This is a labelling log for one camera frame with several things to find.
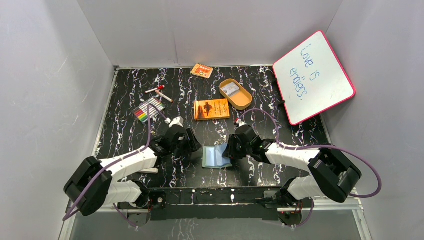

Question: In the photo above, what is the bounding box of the mint green card holder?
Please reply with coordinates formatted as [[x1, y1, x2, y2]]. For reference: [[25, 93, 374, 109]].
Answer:
[[202, 143, 233, 169]]

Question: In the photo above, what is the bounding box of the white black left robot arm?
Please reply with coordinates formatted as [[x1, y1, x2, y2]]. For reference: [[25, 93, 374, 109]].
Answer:
[[63, 125, 202, 220]]

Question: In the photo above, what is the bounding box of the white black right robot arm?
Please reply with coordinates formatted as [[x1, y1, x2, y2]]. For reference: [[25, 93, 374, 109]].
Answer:
[[222, 125, 362, 207]]

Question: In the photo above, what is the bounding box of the white card in tray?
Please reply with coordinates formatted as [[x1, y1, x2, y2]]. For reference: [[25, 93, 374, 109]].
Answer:
[[222, 82, 240, 97]]

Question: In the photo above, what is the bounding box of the small orange card box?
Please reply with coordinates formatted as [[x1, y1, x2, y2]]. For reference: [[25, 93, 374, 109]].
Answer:
[[190, 63, 214, 79]]

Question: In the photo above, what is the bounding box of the orange Huckleberry Finn book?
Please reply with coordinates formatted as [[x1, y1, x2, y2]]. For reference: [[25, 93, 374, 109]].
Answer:
[[193, 98, 230, 121]]

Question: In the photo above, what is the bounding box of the clear case of markers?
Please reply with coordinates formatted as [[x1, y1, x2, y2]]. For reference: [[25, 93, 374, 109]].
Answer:
[[132, 97, 165, 124]]

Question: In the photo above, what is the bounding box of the tan oval tray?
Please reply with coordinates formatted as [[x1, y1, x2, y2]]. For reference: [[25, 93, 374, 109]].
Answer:
[[219, 78, 253, 111]]

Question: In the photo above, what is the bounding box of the white marker orange cap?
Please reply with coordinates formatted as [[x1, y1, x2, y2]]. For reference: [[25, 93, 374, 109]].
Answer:
[[155, 90, 174, 103]]

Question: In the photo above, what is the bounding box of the white marker red cap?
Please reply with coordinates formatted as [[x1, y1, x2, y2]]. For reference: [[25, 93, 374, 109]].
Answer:
[[145, 85, 165, 94]]

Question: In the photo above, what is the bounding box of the pink framed whiteboard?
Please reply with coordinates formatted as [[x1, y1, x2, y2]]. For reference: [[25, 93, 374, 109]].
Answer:
[[272, 30, 356, 126]]

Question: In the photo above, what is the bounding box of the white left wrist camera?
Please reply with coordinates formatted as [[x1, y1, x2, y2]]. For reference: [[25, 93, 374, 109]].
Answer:
[[165, 116, 184, 128]]

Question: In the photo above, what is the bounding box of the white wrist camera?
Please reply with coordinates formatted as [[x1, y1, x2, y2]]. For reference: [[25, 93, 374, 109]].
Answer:
[[234, 118, 246, 128], [165, 116, 184, 128]]

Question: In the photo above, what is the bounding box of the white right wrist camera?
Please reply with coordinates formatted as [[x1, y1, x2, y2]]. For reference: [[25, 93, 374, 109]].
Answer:
[[234, 118, 246, 128]]

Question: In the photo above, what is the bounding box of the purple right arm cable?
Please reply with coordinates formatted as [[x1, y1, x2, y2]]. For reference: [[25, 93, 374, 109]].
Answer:
[[236, 108, 383, 199]]

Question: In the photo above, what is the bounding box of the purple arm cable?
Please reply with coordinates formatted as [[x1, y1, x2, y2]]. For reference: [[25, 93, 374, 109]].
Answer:
[[62, 104, 171, 222], [236, 108, 383, 199]]

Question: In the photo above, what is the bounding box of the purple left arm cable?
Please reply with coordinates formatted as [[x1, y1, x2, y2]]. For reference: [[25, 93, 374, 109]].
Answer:
[[62, 104, 171, 222]]

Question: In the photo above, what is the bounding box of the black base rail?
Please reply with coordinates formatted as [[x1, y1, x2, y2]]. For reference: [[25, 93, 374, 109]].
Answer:
[[115, 187, 316, 229]]

